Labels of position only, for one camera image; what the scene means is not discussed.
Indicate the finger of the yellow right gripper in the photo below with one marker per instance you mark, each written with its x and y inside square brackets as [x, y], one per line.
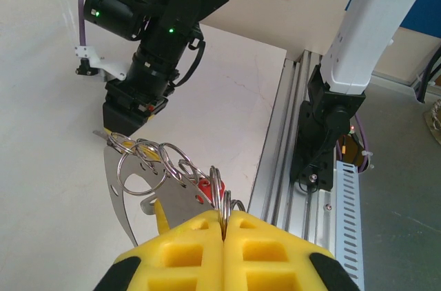
[151, 156]
[108, 130]

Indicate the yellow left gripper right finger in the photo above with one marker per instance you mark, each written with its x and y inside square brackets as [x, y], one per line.
[268, 256]

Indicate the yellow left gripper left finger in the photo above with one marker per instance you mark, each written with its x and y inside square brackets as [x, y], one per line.
[179, 256]

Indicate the silver key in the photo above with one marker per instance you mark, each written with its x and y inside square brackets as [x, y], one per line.
[101, 134]

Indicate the clear plastic bag with items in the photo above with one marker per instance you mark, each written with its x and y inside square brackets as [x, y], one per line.
[179, 201]

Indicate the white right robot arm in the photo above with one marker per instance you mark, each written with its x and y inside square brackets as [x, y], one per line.
[361, 29]

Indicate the red key cap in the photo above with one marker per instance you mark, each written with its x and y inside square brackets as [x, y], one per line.
[205, 185]

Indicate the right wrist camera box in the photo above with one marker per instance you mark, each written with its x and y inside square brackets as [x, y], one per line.
[103, 65]

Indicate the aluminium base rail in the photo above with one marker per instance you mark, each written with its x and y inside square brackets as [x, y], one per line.
[275, 153]

